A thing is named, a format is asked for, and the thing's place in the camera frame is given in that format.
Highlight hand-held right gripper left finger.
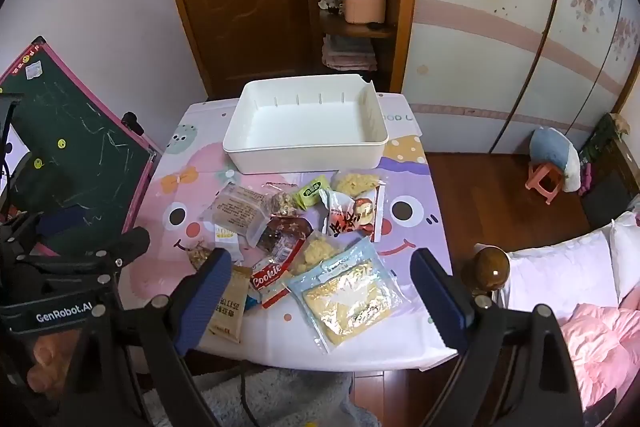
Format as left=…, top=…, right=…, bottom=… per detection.
left=82, top=248, right=234, bottom=427

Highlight red white cookie packet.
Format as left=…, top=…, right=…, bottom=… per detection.
left=250, top=254, right=293, bottom=310

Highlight person's left hand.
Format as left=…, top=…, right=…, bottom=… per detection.
left=26, top=334, right=78, bottom=395

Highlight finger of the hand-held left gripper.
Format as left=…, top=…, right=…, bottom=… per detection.
left=75, top=227, right=152, bottom=270

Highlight cartoon printed tablecloth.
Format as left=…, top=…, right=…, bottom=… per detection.
left=120, top=92, right=456, bottom=373

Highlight green pastry packet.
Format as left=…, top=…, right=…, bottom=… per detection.
left=292, top=175, right=331, bottom=210

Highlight beige snack bar packet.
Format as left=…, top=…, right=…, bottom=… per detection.
left=207, top=264, right=253, bottom=344

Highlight clear nut cluster packet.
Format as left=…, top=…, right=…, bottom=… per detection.
left=265, top=182, right=301, bottom=220

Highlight pink quilt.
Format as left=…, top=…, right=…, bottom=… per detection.
left=557, top=292, right=640, bottom=413

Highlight white plastic bin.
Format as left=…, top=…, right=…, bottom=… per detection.
left=222, top=74, right=390, bottom=175

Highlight pink plastic stool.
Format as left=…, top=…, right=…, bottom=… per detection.
left=525, top=161, right=566, bottom=206

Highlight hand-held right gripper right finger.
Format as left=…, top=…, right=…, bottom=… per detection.
left=411, top=249, right=583, bottom=427

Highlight small white pillow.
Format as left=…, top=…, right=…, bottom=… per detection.
left=607, top=212, right=640, bottom=303

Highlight chocolate cake clear packet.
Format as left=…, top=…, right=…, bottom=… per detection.
left=257, top=232, right=307, bottom=268

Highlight large white pillow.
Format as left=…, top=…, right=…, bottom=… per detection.
left=502, top=227, right=621, bottom=323

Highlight small clear nut packet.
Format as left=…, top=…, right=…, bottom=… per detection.
left=186, top=244, right=216, bottom=270

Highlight folded pink towels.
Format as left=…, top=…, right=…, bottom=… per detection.
left=321, top=34, right=378, bottom=72

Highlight round wooden bedpost knob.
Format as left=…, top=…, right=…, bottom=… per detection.
left=472, top=244, right=511, bottom=295

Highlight brown wooden door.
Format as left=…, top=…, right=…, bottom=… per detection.
left=155, top=0, right=313, bottom=100

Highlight clear yellow rice crisp packet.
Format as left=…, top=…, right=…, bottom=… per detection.
left=292, top=232, right=346, bottom=275
left=330, top=169, right=388, bottom=200

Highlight clear brown bread packet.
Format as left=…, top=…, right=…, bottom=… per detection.
left=200, top=183, right=273, bottom=250

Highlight floral sliding wardrobe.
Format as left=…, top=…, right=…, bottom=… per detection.
left=402, top=0, right=640, bottom=155

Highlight blue white cushion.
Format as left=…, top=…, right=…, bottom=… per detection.
left=530, top=127, right=583, bottom=194

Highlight white orange oat bar packet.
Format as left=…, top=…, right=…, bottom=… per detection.
left=212, top=227, right=242, bottom=258

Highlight pink framed green chalkboard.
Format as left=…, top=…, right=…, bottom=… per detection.
left=0, top=38, right=163, bottom=258

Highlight large blue yellow cracker packet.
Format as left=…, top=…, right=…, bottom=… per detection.
left=284, top=237, right=405, bottom=354

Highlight red white snack packet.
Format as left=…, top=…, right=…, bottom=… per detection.
left=320, top=184, right=387, bottom=244

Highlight black clamp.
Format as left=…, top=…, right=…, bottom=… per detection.
left=120, top=111, right=147, bottom=136

